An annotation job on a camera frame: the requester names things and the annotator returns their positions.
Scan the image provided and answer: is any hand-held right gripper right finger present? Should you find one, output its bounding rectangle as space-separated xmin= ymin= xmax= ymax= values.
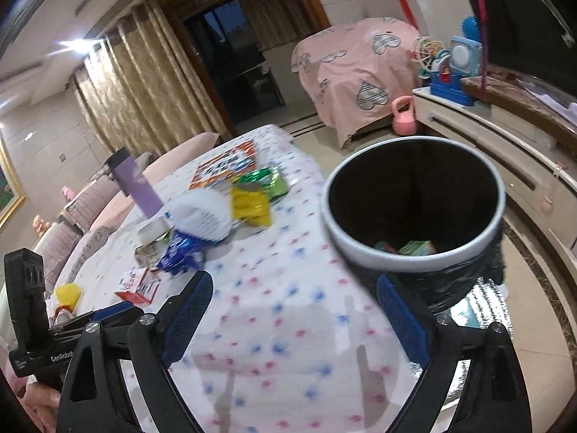
xmin=376 ymin=273 xmax=535 ymax=433

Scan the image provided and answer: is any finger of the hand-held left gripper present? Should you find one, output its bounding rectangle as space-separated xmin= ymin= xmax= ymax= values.
xmin=47 ymin=304 xmax=142 ymax=340

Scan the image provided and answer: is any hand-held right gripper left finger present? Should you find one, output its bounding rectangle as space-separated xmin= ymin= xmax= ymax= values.
xmin=56 ymin=270 xmax=215 ymax=433

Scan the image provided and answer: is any red white packet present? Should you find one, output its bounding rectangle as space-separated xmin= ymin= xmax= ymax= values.
xmin=115 ymin=267 xmax=162 ymax=303

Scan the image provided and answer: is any blue foil wrapper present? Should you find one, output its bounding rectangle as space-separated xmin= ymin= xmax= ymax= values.
xmin=155 ymin=230 xmax=206 ymax=276

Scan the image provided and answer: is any white round trash bin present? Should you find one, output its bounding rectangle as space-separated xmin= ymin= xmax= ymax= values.
xmin=321 ymin=135 xmax=508 ymax=314

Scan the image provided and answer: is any small white box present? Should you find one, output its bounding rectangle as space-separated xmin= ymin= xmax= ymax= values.
xmin=136 ymin=216 xmax=174 ymax=246

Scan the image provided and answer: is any white plastic bag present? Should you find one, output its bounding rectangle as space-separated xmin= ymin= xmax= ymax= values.
xmin=167 ymin=189 xmax=235 ymax=244

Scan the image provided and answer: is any yellow foil packet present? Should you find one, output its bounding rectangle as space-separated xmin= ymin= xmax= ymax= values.
xmin=231 ymin=185 xmax=273 ymax=227

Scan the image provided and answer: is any black trash bag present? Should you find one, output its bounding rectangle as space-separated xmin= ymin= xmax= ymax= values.
xmin=327 ymin=137 xmax=506 ymax=314

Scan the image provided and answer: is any person's left hand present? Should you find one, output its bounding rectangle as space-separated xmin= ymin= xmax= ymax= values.
xmin=22 ymin=376 xmax=61 ymax=433

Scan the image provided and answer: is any striped pink cushion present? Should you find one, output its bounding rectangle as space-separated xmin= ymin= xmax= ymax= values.
xmin=65 ymin=176 xmax=124 ymax=231
xmin=34 ymin=223 xmax=82 ymax=289

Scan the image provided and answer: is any green carton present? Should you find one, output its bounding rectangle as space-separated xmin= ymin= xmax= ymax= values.
xmin=399 ymin=240 xmax=438 ymax=257

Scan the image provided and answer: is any silver foil mat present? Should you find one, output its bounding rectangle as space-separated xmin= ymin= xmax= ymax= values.
xmin=444 ymin=275 xmax=512 ymax=339

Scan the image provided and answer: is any white floral tablecloth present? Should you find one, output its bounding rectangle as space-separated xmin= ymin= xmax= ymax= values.
xmin=43 ymin=124 xmax=433 ymax=433

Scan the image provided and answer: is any gold framed painting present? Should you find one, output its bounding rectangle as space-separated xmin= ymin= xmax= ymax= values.
xmin=0 ymin=137 xmax=27 ymax=228

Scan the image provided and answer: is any purple bottle with black cap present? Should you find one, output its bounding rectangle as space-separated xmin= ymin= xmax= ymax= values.
xmin=106 ymin=146 xmax=164 ymax=218

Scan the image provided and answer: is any orange red snack packet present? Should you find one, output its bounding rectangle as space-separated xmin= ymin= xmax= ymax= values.
xmin=188 ymin=141 xmax=257 ymax=190

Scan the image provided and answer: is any green foil packet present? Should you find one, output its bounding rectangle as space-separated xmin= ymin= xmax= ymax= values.
xmin=232 ymin=167 xmax=289 ymax=199

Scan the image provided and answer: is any pink sofa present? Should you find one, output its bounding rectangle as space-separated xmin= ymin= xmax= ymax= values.
xmin=27 ymin=132 xmax=217 ymax=289

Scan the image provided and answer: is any pink kettlebell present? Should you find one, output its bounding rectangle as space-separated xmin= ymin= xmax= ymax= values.
xmin=390 ymin=96 xmax=416 ymax=136

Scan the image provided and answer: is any cream television cabinet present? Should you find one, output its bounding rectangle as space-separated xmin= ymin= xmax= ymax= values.
xmin=412 ymin=74 xmax=577 ymax=258

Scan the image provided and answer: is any golden patterned curtain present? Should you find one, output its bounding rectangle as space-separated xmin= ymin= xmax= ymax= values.
xmin=67 ymin=0 xmax=235 ymax=158

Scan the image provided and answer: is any ceiling spotlight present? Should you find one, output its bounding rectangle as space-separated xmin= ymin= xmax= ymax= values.
xmin=58 ymin=38 xmax=104 ymax=55

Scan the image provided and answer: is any pink heart-print furniture cover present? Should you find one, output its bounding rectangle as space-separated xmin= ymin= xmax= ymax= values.
xmin=291 ymin=17 xmax=422 ymax=147

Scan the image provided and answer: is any blue toy machine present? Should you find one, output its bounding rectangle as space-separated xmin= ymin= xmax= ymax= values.
xmin=428 ymin=18 xmax=483 ymax=106

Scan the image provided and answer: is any colourful ferris wheel toy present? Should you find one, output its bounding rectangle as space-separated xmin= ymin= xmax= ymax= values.
xmin=412 ymin=36 xmax=452 ymax=77

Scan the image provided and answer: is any pink hula hoop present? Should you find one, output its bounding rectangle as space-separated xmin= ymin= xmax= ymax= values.
xmin=466 ymin=0 xmax=492 ymax=104

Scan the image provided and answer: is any black television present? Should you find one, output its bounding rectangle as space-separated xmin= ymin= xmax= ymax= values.
xmin=453 ymin=0 xmax=577 ymax=82

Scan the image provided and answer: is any wooden door frame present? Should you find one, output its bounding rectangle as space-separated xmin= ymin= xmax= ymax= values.
xmin=155 ymin=0 xmax=332 ymax=136

